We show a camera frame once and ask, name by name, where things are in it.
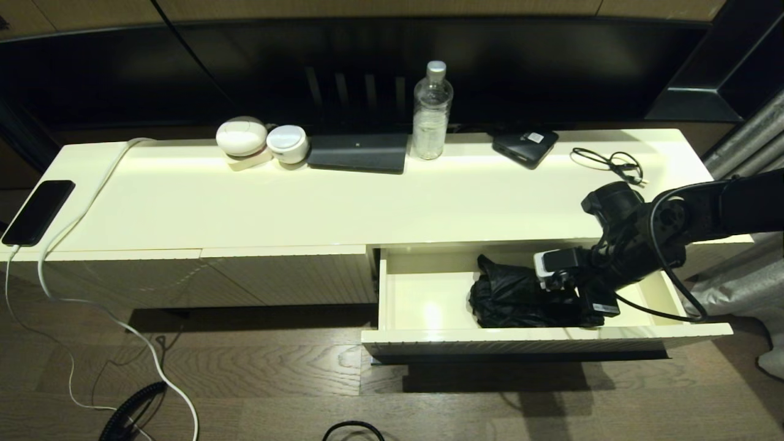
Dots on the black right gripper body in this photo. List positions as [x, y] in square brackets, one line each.
[597, 300]

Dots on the black umbrella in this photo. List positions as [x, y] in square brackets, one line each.
[514, 300]

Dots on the cream ribbed drawer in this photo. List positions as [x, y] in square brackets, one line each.
[429, 306]

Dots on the black smartphone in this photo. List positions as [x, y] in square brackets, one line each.
[38, 211]

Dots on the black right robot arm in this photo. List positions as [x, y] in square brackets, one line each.
[692, 220]

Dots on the cream low cabinet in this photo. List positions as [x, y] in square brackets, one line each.
[306, 208]

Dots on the grey curtain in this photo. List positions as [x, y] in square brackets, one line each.
[753, 288]

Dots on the small black labelled device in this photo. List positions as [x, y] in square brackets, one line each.
[523, 147]

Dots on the clear plastic water bottle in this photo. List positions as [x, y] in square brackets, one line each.
[430, 122]

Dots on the black television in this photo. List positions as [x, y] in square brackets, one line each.
[520, 67]

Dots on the black flat set-top box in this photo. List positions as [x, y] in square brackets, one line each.
[358, 153]

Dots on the plain cream cabinet door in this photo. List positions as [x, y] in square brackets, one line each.
[306, 275]

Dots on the white round device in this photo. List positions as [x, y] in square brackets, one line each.
[287, 143]

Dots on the beige device base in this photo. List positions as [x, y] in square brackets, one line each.
[247, 162]

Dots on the white oval device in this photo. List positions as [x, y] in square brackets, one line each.
[241, 137]

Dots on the scratched cream cabinet door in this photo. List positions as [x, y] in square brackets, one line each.
[153, 275]

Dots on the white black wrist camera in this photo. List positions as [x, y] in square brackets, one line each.
[557, 263]

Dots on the black wall shelf frame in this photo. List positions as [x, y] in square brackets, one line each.
[692, 101]

